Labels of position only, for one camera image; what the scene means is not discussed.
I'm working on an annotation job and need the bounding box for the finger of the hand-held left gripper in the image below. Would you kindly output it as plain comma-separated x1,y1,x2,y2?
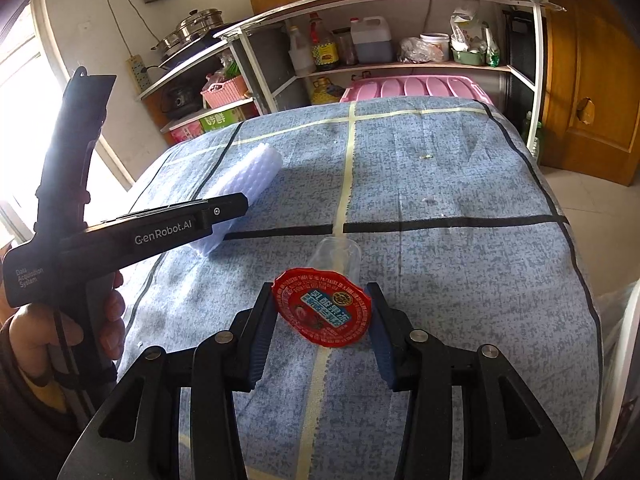
100,193,250,235

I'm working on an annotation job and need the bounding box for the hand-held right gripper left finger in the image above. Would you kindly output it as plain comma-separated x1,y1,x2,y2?
56,282,278,480

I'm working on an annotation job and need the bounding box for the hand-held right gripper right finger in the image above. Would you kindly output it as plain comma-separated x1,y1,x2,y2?
365,282,583,480

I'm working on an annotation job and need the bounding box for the white foam net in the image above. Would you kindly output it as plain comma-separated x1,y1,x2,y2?
192,142,284,257

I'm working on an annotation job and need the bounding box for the clear plastic bin liner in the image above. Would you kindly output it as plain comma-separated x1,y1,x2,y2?
597,282,640,480

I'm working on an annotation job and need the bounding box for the person's left forearm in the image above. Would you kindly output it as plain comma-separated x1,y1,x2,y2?
0,330,96,480

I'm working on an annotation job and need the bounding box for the person's left hand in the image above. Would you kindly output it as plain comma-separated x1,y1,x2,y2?
10,271,126,386

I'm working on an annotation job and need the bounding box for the pink carton box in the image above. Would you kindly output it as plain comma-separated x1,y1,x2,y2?
170,119,205,145

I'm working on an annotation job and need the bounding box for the green carton box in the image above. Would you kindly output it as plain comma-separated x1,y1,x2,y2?
199,107,247,134

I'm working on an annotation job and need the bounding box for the pink basket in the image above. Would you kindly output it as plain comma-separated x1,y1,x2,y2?
201,76,248,110

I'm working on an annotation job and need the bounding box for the black rice cooker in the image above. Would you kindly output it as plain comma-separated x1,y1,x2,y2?
167,84,203,120

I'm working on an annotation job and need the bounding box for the low white shelf rack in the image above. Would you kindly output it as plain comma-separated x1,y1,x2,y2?
137,35,266,133

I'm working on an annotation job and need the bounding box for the yellow oil bottle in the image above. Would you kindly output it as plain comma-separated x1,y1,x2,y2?
309,76,347,106

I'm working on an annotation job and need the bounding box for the black stove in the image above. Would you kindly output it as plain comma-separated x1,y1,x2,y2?
157,22,246,69

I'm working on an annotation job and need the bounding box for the power strip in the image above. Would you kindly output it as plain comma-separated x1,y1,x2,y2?
126,55,151,93

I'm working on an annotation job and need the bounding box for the white plastic bottle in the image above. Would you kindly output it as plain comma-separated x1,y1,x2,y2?
287,26,317,77

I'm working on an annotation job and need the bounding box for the blue checked tablecloth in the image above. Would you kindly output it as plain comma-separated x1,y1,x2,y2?
112,97,608,480

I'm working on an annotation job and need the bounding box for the metal pan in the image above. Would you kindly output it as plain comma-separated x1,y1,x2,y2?
151,34,183,56

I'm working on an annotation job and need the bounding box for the bright window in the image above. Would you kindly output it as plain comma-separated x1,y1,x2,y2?
0,0,136,241

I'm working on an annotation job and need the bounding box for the soy sauce bottle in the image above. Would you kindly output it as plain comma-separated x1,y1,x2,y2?
307,12,342,72

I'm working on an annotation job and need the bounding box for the metal steamer pot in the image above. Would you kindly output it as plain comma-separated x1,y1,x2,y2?
170,8,225,45

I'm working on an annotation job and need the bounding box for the plastic jug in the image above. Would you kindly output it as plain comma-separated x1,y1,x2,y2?
350,16,394,65

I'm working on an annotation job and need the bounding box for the crumpled clear bag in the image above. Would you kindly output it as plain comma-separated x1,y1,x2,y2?
397,36,443,64

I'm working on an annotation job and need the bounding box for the green bottle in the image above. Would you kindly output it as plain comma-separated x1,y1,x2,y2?
520,112,543,163

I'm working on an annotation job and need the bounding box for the white tub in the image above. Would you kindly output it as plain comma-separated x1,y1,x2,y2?
420,33,451,62

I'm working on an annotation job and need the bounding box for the green tray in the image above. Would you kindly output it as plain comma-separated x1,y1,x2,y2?
451,46,488,67

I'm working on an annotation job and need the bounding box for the white plastic bag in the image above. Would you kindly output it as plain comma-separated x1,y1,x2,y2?
449,7,493,51

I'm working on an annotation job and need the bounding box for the green packet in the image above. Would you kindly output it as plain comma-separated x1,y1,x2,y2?
484,27,502,68

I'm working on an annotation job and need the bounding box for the wooden door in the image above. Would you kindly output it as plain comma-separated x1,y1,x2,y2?
540,0,640,188

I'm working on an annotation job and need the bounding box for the black appliance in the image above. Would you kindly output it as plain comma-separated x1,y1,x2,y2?
502,10,537,106

